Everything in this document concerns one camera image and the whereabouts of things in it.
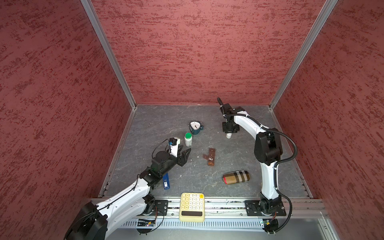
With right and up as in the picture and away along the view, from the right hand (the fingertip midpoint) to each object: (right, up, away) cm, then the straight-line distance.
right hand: (229, 133), depth 97 cm
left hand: (-27, -8, -17) cm, 33 cm away
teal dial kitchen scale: (-22, +4, +6) cm, 24 cm away
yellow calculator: (-24, -35, -24) cm, 49 cm away
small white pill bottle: (0, -2, +3) cm, 3 cm away
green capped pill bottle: (-27, -4, -5) cm, 28 cm away
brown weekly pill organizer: (-13, -15, -5) cm, 20 cm away
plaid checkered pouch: (+2, -23, -15) cm, 28 cm away
